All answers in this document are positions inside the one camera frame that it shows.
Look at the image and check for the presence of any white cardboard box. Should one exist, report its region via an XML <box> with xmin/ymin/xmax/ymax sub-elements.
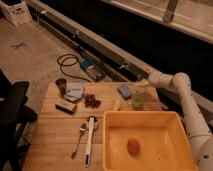
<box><xmin>0</xmin><ymin>0</ymin><xmax>32</xmax><ymax>26</ymax></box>

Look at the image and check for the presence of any blue sponge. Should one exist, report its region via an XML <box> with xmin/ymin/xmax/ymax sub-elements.
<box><xmin>118</xmin><ymin>85</ymin><xmax>132</xmax><ymax>100</ymax></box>

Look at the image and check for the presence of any green plastic bottle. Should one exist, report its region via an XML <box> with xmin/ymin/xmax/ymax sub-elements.
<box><xmin>131</xmin><ymin>88</ymin><xmax>144</xmax><ymax>110</ymax></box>

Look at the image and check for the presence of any black cable on floor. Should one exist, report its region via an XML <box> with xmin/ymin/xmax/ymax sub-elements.
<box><xmin>56</xmin><ymin>53</ymin><xmax>92</xmax><ymax>83</ymax></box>

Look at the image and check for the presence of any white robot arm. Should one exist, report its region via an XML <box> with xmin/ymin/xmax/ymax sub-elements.
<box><xmin>137</xmin><ymin>71</ymin><xmax>213</xmax><ymax>171</ymax></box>

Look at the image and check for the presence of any bunch of dark grapes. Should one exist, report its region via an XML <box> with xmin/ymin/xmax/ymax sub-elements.
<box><xmin>84</xmin><ymin>94</ymin><xmax>101</xmax><ymax>108</ymax></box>

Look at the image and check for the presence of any blue and black power box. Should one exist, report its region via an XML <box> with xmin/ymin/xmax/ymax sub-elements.
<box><xmin>80</xmin><ymin>59</ymin><xmax>105</xmax><ymax>82</ymax></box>

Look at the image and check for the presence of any dark metal cup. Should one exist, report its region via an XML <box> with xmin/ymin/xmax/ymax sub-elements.
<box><xmin>55</xmin><ymin>78</ymin><xmax>67</xmax><ymax>96</ymax></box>

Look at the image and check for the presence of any orange egg-shaped fruit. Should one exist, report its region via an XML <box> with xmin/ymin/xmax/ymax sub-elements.
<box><xmin>127</xmin><ymin>138</ymin><xmax>140</xmax><ymax>156</ymax></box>

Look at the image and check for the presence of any black chair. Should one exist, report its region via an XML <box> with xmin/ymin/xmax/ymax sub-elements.
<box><xmin>0</xmin><ymin>69</ymin><xmax>37</xmax><ymax>171</ymax></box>

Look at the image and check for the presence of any yellow plastic bin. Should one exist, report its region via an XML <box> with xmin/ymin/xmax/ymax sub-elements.
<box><xmin>103</xmin><ymin>111</ymin><xmax>198</xmax><ymax>171</ymax></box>

